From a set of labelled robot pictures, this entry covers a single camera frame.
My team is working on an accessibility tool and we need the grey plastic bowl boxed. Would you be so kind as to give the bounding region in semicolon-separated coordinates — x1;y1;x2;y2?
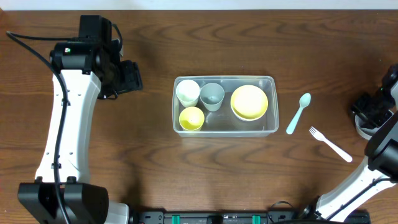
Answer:
354;115;375;140

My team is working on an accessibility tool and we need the white plastic fork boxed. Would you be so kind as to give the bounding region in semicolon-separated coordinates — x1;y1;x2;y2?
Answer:
309;126;353;162

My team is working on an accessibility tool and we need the mint green plastic spoon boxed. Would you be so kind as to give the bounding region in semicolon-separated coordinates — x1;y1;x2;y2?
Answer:
286;93;312;134

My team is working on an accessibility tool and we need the white plastic cup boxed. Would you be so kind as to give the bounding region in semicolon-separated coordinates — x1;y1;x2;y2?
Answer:
176;80;200;108

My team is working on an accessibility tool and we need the yellow plastic cup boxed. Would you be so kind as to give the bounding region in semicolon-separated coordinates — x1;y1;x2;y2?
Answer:
178;107;205;131

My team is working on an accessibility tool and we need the grey plastic cup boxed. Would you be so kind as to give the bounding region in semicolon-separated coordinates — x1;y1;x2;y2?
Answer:
200;83;224;112

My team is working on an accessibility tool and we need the yellow plastic bowl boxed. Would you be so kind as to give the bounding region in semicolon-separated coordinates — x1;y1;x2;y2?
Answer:
230;85;269;108

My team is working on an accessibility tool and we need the white plastic bowl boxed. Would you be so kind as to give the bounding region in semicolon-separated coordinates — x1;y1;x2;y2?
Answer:
231;105;268;121

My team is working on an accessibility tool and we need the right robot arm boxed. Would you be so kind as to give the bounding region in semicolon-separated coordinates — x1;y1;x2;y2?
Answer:
299;64;397;222

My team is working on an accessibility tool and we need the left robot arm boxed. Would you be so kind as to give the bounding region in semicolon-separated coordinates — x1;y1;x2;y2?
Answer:
17;15;143;223

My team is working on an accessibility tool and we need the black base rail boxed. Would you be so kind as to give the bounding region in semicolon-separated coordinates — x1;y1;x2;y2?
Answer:
138;210;371;224

